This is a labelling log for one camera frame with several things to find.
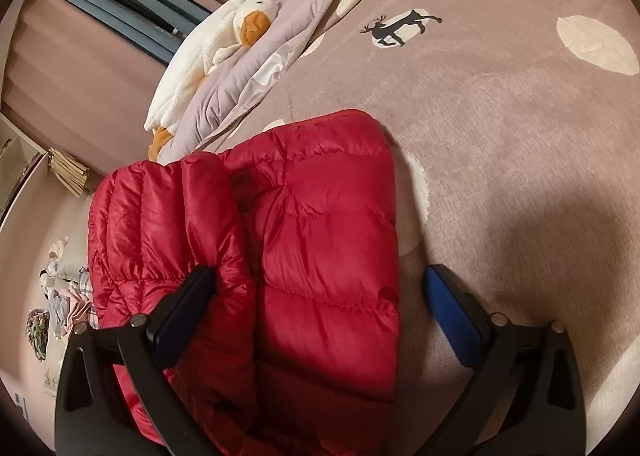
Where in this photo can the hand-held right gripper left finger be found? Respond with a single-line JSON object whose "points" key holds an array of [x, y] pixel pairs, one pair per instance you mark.
{"points": [[185, 308]]}

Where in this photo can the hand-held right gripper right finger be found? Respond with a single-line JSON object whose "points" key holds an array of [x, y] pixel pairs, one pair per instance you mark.
{"points": [[452, 316]]}

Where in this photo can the red down jacket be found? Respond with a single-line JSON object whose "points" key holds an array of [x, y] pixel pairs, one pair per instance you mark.
{"points": [[325, 261], [150, 221]]}

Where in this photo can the pink clothes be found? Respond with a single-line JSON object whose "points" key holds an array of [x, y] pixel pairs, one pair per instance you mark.
{"points": [[77, 303]]}

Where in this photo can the plaid pillow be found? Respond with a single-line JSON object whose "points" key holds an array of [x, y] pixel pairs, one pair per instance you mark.
{"points": [[86, 286]]}

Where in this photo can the grey pillow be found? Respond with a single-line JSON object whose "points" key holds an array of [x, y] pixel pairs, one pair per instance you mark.
{"points": [[72, 275]]}

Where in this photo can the grey garment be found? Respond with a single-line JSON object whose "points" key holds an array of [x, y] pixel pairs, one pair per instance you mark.
{"points": [[60, 311]]}

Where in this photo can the white plush toy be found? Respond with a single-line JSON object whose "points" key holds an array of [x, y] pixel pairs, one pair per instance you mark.
{"points": [[51, 276]]}

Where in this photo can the beige plush toy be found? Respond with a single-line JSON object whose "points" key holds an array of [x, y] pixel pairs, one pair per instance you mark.
{"points": [[59, 248]]}

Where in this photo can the multicoloured knitted cloth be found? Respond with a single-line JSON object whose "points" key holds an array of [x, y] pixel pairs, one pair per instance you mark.
{"points": [[37, 333]]}

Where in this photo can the brown polka dot blanket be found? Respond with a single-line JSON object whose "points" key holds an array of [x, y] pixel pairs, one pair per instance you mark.
{"points": [[500, 136]]}

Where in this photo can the white shelf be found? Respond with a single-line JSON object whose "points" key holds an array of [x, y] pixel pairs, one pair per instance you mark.
{"points": [[20, 171]]}

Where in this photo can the white plush goose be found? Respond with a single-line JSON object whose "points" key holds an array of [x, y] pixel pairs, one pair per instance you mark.
{"points": [[200, 61]]}

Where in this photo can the grey duvet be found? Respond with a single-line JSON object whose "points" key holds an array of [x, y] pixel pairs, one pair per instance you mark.
{"points": [[295, 16]]}

